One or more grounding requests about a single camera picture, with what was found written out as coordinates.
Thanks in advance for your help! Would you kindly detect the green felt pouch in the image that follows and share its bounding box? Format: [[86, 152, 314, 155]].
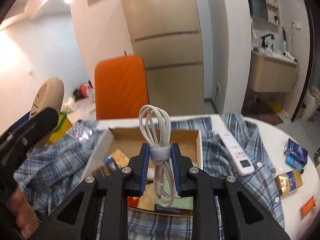
[[155, 196, 193, 210]]

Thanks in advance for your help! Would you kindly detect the yellow blue cigarette pack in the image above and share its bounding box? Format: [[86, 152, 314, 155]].
[[103, 149, 130, 168]]

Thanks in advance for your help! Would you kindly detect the red gold cigarette carton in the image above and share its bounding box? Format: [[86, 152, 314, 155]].
[[127, 184, 155, 212]]

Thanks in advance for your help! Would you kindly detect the black cigarette box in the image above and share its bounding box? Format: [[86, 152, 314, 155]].
[[92, 160, 120, 178]]

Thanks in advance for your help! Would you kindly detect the beige round perforated disc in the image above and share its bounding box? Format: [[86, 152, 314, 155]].
[[29, 77, 65, 119]]

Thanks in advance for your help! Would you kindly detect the blue wet wipes pack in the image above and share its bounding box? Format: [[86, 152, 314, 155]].
[[155, 205, 180, 213]]

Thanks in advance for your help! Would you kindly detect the person's left hand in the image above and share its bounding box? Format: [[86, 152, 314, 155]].
[[7, 186, 39, 239]]

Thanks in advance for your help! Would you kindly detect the cardboard tray box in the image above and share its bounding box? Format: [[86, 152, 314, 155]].
[[81, 127, 203, 217]]

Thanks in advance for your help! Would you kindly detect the yellow bin green rim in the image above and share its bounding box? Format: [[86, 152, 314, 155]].
[[48, 112, 72, 144]]

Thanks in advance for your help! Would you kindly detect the blue plaid shirt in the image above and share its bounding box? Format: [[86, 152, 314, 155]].
[[14, 114, 285, 239]]

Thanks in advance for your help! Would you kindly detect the white remote control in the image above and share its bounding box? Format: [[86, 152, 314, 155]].
[[218, 130, 254, 177]]

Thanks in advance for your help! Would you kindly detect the red bag on floor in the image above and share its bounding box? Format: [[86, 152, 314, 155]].
[[73, 80, 93, 101]]

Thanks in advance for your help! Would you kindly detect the gold cigarette pack on table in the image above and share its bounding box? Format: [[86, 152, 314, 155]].
[[275, 169, 303, 196]]

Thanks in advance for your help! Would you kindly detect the orange chair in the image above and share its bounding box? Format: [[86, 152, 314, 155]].
[[94, 55, 149, 120]]

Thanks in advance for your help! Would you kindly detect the light blue small pack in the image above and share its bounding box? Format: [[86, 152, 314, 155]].
[[286, 155, 304, 174]]

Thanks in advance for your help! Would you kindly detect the dark blue small box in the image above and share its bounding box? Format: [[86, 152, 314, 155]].
[[284, 139, 308, 166]]

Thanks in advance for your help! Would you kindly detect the orange small box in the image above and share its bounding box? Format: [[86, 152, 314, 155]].
[[300, 196, 316, 218]]

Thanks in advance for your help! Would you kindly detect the bathroom vanity cabinet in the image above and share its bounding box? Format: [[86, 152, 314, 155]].
[[248, 51, 298, 93]]

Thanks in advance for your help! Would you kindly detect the white trash bin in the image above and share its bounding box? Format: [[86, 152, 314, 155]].
[[301, 86, 319, 120]]

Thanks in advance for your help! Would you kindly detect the black faucet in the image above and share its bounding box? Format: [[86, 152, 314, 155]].
[[260, 33, 275, 49]]

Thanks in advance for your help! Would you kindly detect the white hair dryer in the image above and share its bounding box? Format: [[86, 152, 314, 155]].
[[283, 51, 298, 62]]

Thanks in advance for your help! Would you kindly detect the beige refrigerator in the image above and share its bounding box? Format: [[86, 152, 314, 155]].
[[121, 0, 204, 116]]

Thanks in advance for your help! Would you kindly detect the bathroom mirror cabinet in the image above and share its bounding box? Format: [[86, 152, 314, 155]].
[[248, 0, 281, 33]]

